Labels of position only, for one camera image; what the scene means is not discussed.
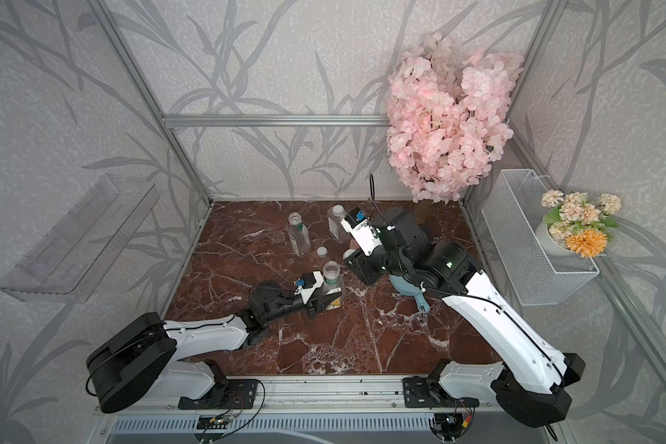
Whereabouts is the square clear plastic bottle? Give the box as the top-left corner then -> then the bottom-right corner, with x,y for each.
327,205 -> 351,243

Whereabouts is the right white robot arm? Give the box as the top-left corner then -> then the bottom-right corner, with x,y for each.
341,207 -> 585,428

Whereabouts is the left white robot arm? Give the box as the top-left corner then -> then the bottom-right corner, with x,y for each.
85,272 -> 343,414

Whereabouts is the blue dustpan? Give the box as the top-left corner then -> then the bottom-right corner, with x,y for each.
388,275 -> 430,314

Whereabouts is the pink artificial blossom tree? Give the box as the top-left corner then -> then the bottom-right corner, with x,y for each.
386,33 -> 524,223

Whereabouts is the right base wiring bundle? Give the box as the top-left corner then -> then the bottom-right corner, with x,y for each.
429,408 -> 476,443

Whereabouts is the potted pastel flower bouquet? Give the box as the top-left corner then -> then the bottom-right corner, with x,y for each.
535,190 -> 622,259

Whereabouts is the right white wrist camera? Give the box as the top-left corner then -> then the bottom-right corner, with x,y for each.
341,207 -> 383,256

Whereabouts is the left black base cable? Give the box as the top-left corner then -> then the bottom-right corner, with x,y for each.
195,374 -> 267,444

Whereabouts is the white wire mesh basket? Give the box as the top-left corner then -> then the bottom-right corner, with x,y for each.
482,169 -> 599,306

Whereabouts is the clear acrylic wall shelf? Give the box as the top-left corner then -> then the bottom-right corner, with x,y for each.
0,174 -> 160,303

